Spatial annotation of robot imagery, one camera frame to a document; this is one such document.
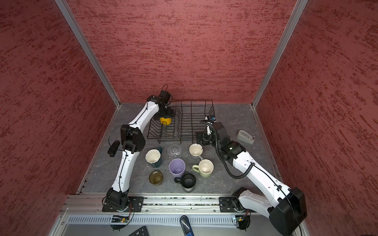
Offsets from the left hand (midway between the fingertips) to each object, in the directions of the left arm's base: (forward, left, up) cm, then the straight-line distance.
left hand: (166, 118), depth 100 cm
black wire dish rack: (+10, -16, -9) cm, 21 cm away
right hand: (-20, -24, +11) cm, 34 cm away
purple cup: (-33, -10, -4) cm, 34 cm away
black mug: (-39, -16, -8) cm, 43 cm away
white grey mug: (-22, -21, -4) cm, 30 cm away
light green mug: (-32, -26, -7) cm, 42 cm away
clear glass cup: (-23, -7, -2) cm, 25 cm away
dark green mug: (-27, +5, -3) cm, 28 cm away
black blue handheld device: (-60, -16, -3) cm, 62 cm away
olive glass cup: (-38, +2, -7) cm, 39 cm away
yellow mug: (-1, -1, -1) cm, 2 cm away
